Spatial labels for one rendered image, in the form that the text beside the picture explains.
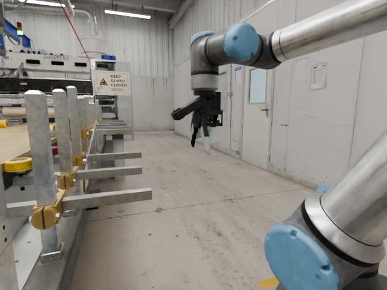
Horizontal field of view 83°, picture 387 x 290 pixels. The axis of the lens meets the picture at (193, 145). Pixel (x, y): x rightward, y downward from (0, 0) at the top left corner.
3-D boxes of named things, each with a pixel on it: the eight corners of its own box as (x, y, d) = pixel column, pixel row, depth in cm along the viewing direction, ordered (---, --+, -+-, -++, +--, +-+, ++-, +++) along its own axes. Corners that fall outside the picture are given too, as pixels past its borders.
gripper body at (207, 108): (222, 128, 72) (223, 90, 70) (198, 129, 69) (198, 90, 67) (213, 126, 79) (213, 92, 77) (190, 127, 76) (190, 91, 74)
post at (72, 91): (85, 189, 106) (76, 86, 98) (84, 191, 103) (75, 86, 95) (76, 189, 105) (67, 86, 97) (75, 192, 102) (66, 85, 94)
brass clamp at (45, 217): (69, 205, 65) (68, 189, 64) (59, 228, 53) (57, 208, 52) (45, 208, 63) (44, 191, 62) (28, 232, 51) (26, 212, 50)
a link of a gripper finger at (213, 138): (226, 149, 67) (219, 123, 70) (208, 151, 65) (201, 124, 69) (222, 153, 69) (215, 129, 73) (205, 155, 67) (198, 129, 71)
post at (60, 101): (78, 219, 83) (65, 90, 76) (76, 224, 80) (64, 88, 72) (67, 221, 82) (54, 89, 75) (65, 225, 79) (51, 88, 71)
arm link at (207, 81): (196, 73, 65) (186, 77, 74) (196, 90, 66) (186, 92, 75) (223, 75, 68) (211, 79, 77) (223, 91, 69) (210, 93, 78)
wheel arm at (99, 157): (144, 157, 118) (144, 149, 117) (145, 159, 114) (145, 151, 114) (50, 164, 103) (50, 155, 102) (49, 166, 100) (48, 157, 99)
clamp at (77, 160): (86, 160, 111) (86, 151, 110) (83, 167, 99) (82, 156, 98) (74, 161, 109) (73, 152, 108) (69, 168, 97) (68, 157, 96)
